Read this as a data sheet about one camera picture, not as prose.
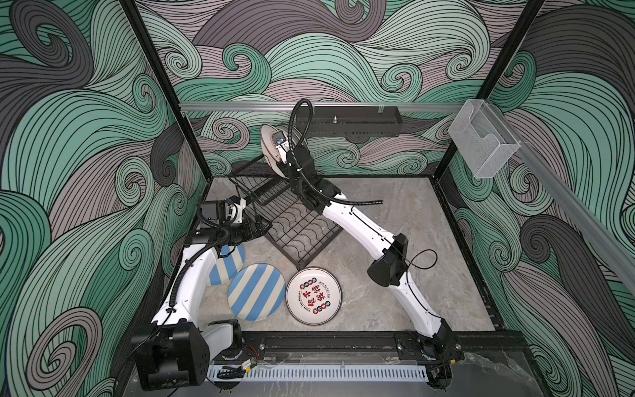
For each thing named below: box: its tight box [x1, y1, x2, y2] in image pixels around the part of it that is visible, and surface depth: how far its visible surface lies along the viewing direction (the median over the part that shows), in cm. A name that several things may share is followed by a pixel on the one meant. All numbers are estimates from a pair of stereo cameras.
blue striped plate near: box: [227, 263, 287, 322], surface depth 85 cm
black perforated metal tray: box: [296, 105, 404, 139], surface depth 96 cm
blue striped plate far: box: [209, 243, 246, 286], surface depth 92 cm
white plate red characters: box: [285, 266, 343, 326], surface depth 85 cm
